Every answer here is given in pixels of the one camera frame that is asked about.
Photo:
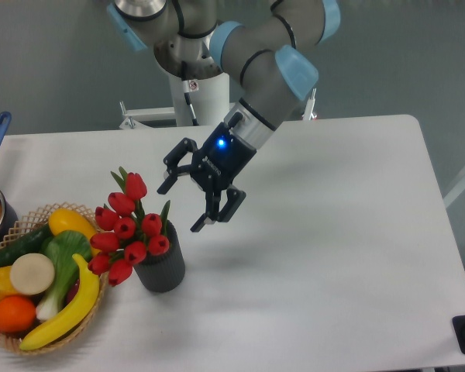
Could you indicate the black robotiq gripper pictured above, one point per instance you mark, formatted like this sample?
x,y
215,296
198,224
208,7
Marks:
x,y
213,168

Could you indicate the red tulip bouquet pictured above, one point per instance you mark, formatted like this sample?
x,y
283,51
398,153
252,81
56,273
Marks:
x,y
128,235

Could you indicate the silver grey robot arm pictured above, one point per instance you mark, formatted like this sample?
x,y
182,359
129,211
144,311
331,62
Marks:
x,y
266,61

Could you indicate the dark grey ribbed vase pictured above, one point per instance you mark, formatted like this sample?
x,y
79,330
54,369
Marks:
x,y
165,272

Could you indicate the green bok choy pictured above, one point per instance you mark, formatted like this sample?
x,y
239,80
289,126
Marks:
x,y
66,273

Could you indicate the yellow banana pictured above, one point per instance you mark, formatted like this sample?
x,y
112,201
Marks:
x,y
70,316

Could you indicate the woven wicker basket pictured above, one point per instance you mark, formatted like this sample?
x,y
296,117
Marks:
x,y
28,223

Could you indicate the green cucumber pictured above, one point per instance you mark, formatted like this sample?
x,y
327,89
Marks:
x,y
29,243

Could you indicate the beige round wooden disc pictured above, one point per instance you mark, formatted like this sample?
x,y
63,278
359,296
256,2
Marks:
x,y
32,274

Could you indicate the orange fruit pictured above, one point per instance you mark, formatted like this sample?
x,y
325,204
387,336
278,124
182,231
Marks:
x,y
17,314

